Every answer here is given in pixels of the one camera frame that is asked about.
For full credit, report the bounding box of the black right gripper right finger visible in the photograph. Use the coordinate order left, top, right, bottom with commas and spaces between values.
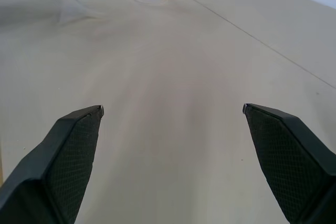
243, 103, 336, 224

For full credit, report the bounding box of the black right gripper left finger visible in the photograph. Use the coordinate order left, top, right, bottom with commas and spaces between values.
0, 104, 105, 224

